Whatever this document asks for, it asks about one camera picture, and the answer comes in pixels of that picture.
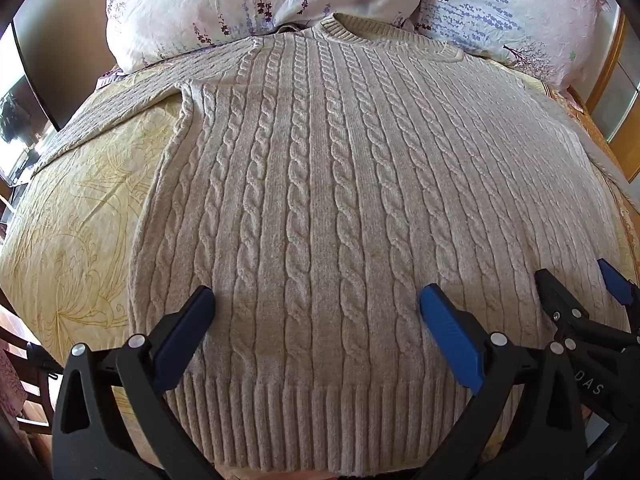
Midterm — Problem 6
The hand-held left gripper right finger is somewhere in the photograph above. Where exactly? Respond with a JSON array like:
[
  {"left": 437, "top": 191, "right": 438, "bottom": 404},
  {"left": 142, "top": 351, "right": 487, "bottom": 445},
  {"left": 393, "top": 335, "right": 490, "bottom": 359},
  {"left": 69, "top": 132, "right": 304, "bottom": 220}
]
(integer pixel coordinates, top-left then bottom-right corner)
[{"left": 419, "top": 283, "right": 586, "bottom": 480}]

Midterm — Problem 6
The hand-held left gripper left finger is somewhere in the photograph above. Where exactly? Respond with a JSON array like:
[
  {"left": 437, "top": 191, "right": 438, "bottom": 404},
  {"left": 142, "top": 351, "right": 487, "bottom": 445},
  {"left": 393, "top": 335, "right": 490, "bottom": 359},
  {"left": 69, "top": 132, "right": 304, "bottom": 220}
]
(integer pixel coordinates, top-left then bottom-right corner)
[{"left": 51, "top": 285, "right": 217, "bottom": 480}]

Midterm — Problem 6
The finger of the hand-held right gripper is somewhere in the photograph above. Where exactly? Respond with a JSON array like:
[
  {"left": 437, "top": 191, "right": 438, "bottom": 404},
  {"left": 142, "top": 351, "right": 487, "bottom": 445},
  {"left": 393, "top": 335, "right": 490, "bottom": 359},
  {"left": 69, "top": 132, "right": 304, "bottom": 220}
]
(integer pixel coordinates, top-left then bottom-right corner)
[
  {"left": 534, "top": 269, "right": 595, "bottom": 350},
  {"left": 596, "top": 258, "right": 640, "bottom": 312}
]

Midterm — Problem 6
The beige cable-knit sweater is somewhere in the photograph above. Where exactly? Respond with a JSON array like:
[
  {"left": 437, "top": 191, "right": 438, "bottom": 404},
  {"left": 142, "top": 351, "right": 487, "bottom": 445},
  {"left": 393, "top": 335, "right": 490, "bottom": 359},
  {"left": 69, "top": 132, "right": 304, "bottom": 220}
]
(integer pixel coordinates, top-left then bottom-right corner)
[{"left": 32, "top": 12, "right": 626, "bottom": 478}]

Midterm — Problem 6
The dark wooden chair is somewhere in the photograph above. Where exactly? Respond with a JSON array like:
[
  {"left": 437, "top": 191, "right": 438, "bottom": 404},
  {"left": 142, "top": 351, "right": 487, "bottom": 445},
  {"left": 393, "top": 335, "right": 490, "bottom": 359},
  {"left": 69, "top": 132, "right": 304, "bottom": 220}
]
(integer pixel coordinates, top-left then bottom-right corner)
[{"left": 0, "top": 287, "right": 68, "bottom": 463}]

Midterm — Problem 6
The yellow patterned bedsheet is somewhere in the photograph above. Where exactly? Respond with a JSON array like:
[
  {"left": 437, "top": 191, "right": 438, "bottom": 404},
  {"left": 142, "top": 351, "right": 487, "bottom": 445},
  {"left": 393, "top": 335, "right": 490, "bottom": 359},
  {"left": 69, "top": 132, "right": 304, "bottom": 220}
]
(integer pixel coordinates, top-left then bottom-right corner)
[{"left": 0, "top": 55, "right": 640, "bottom": 480}]

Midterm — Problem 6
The wooden headboard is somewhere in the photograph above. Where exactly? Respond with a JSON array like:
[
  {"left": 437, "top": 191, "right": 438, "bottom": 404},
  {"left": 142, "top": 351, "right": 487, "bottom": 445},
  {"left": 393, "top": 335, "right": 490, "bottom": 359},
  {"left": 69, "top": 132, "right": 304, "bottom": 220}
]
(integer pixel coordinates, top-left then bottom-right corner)
[{"left": 570, "top": 0, "right": 640, "bottom": 183}]

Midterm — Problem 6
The white pillow with blue flowers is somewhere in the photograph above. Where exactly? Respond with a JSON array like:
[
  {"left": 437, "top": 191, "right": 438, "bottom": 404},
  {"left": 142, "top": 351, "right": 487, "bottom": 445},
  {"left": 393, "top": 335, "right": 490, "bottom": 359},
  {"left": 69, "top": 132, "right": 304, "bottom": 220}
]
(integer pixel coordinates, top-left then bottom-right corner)
[{"left": 417, "top": 0, "right": 608, "bottom": 92}]

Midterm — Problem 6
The white floral pillow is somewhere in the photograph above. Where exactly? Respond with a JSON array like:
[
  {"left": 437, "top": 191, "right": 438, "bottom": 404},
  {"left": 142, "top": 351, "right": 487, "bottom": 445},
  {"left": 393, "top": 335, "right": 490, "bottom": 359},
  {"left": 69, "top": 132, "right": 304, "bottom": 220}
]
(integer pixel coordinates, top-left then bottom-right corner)
[{"left": 106, "top": 0, "right": 426, "bottom": 73}]

